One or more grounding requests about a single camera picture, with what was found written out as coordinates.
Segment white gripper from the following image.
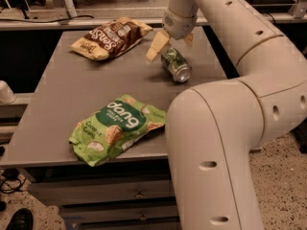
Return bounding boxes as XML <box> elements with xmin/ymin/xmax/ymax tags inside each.
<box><xmin>146</xmin><ymin>9</ymin><xmax>198</xmax><ymax>61</ymax></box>

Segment green soda can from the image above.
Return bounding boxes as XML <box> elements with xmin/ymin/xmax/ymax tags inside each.
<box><xmin>161</xmin><ymin>48</ymin><xmax>192</xmax><ymax>83</ymax></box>

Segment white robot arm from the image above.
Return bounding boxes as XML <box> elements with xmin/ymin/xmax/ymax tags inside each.
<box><xmin>162</xmin><ymin>0</ymin><xmax>307</xmax><ymax>230</ymax></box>

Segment brown yellow snack bag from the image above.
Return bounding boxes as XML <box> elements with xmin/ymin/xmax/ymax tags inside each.
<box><xmin>70</xmin><ymin>17</ymin><xmax>153</xmax><ymax>61</ymax></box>

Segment green dang chips bag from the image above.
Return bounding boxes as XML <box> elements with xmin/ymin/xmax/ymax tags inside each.
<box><xmin>69</xmin><ymin>95</ymin><xmax>166</xmax><ymax>167</ymax></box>

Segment grey drawer cabinet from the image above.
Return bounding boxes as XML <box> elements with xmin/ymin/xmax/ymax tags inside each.
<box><xmin>1</xmin><ymin>27</ymin><xmax>224</xmax><ymax>230</ymax></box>

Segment top grey drawer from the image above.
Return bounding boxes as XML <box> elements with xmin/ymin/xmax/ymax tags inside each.
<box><xmin>28</xmin><ymin>175</ymin><xmax>174</xmax><ymax>206</ymax></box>

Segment grey drawer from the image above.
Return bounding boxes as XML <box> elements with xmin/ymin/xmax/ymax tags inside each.
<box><xmin>28</xmin><ymin>175</ymin><xmax>174</xmax><ymax>206</ymax></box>
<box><xmin>78</xmin><ymin>221</ymin><xmax>181</xmax><ymax>230</ymax></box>
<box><xmin>60</xmin><ymin>204</ymin><xmax>177</xmax><ymax>223</ymax></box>

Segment middle grey drawer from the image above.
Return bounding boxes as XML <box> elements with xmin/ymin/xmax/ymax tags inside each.
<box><xmin>60</xmin><ymin>204</ymin><xmax>177</xmax><ymax>223</ymax></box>

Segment white paper cup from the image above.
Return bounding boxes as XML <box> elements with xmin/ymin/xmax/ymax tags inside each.
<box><xmin>0</xmin><ymin>80</ymin><xmax>16</xmax><ymax>104</ymax></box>

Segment bottom grey drawer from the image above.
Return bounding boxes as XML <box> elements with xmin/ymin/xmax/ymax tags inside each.
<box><xmin>78</xmin><ymin>221</ymin><xmax>181</xmax><ymax>230</ymax></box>

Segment black shoe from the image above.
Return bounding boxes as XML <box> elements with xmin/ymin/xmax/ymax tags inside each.
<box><xmin>6</xmin><ymin>208</ymin><xmax>34</xmax><ymax>230</ymax></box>

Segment black cable on shelf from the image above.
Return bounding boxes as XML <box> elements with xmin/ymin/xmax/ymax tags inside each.
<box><xmin>0</xmin><ymin>14</ymin><xmax>95</xmax><ymax>24</ymax></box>

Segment black floor cables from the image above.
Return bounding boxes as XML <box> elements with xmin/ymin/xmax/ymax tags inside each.
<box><xmin>0</xmin><ymin>168</ymin><xmax>28</xmax><ymax>196</ymax></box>

